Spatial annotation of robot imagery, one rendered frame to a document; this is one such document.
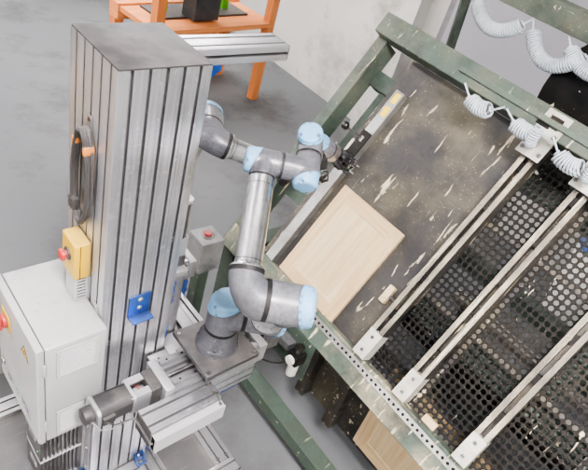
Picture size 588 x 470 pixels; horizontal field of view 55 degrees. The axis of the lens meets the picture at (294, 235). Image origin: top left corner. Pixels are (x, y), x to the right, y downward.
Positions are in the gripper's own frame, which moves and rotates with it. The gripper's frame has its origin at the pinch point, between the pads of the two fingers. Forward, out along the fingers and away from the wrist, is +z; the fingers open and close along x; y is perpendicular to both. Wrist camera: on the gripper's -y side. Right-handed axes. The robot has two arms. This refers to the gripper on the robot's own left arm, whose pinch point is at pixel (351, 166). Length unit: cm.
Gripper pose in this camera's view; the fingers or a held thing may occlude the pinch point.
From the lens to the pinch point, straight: 243.5
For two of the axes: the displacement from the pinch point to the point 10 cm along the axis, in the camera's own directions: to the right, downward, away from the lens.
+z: 5.0, 2.1, 8.4
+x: 6.2, -7.7, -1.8
